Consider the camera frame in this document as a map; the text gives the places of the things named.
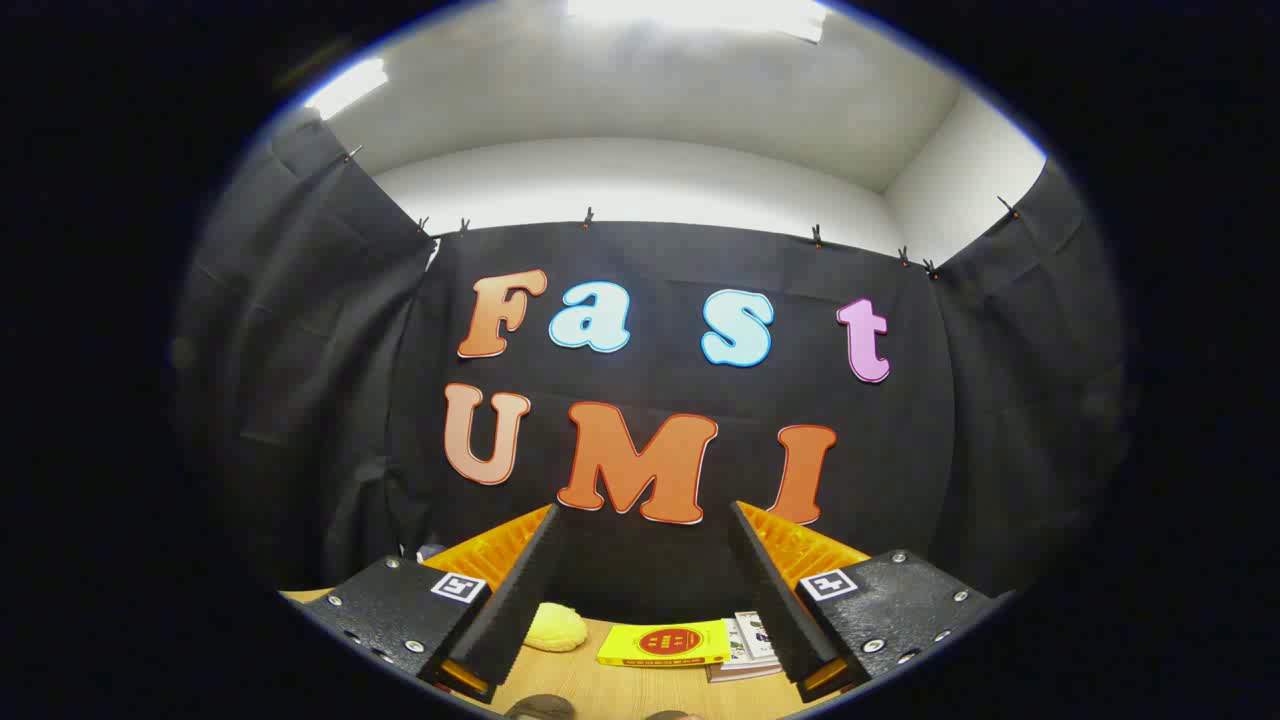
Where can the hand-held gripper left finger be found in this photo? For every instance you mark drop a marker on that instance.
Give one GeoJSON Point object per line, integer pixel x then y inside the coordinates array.
{"type": "Point", "coordinates": [510, 600]}

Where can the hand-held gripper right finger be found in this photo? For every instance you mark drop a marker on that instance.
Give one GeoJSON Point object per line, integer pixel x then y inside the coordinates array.
{"type": "Point", "coordinates": [775, 590]}

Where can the white illustrated book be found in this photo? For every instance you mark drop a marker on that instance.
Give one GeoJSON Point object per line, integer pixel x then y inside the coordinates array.
{"type": "Point", "coordinates": [752, 635]}

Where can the yellow round plush cushion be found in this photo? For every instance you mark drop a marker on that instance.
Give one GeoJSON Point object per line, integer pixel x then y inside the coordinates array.
{"type": "Point", "coordinates": [555, 628]}

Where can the brown book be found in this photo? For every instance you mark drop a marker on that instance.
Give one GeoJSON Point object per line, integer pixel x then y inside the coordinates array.
{"type": "Point", "coordinates": [745, 671]}

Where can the yellow book with red circle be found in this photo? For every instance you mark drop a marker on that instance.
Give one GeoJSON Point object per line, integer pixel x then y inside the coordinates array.
{"type": "Point", "coordinates": [665, 643]}

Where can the black backdrop cloth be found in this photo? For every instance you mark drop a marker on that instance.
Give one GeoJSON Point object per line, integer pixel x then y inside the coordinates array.
{"type": "Point", "coordinates": [650, 480]}

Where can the ceiling light panel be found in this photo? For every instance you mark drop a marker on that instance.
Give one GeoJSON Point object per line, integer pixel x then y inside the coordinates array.
{"type": "Point", "coordinates": [700, 12]}
{"type": "Point", "coordinates": [347, 87]}

